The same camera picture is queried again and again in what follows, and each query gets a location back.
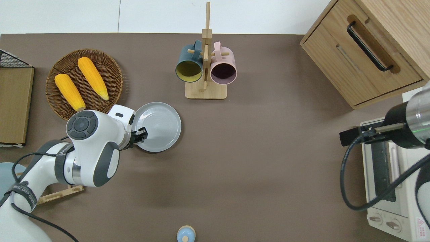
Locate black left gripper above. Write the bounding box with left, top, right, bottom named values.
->
left=119, top=127, right=148, bottom=150

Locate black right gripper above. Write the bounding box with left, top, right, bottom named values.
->
left=339, top=100, right=427, bottom=150

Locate gray plate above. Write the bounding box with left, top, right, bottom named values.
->
left=132, top=102, right=182, bottom=153

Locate light blue plate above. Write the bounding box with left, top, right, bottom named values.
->
left=0, top=162, right=28, bottom=199

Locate brown wicker basket tray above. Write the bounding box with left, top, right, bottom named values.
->
left=46, top=49, right=123, bottom=121

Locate yellow corn cob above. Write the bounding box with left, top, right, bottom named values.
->
left=77, top=57, right=110, bottom=101
left=54, top=74, right=86, bottom=112

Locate wooden mug tree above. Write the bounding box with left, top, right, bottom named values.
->
left=185, top=2, right=227, bottom=100

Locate light wooden cabinet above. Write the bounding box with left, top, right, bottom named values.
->
left=300, top=0, right=430, bottom=110

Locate cream toaster oven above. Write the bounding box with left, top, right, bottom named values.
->
left=360, top=118, right=430, bottom=242

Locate brown table mat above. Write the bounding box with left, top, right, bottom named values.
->
left=0, top=33, right=430, bottom=242

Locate teal mug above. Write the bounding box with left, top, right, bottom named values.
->
left=175, top=40, right=204, bottom=83

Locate wooden dish rack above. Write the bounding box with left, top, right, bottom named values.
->
left=35, top=184, right=84, bottom=206

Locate blue call bell wooden base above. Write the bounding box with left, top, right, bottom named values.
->
left=177, top=225, right=196, bottom=242

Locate pink mug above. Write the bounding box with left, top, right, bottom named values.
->
left=210, top=41, right=238, bottom=85

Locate light wooden lid board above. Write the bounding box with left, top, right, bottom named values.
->
left=0, top=67, right=35, bottom=146

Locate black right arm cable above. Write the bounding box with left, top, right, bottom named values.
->
left=340, top=136, right=430, bottom=211

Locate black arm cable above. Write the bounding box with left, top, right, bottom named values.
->
left=340, top=136, right=430, bottom=211
left=0, top=148, right=79, bottom=242

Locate black cabinet handle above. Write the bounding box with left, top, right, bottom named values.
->
left=346, top=21, right=394, bottom=72

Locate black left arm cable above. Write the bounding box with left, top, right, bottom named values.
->
left=0, top=148, right=79, bottom=242

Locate black wire basket white liner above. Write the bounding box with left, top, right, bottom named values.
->
left=0, top=49, right=35, bottom=148

